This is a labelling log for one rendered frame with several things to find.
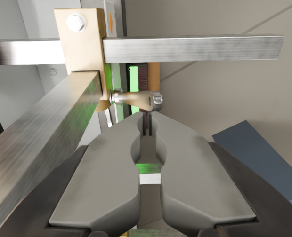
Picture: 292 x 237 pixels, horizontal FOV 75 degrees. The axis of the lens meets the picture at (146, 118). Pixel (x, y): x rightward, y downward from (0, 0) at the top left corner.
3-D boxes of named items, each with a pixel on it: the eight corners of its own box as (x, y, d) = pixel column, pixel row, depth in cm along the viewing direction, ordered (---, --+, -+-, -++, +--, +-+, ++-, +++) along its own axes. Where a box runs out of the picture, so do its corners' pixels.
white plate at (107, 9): (115, 3, 36) (107, 0, 27) (125, 122, 49) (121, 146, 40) (112, 3, 36) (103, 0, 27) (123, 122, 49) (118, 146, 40)
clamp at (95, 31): (104, 8, 26) (96, 7, 22) (114, 98, 33) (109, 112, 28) (62, 9, 26) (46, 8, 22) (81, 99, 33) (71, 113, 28)
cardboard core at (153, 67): (160, 55, 101) (159, 106, 116) (159, 52, 108) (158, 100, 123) (145, 55, 101) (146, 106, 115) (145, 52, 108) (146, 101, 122)
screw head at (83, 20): (84, 12, 22) (81, 12, 21) (87, 32, 23) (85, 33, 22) (66, 12, 22) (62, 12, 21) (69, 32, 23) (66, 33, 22)
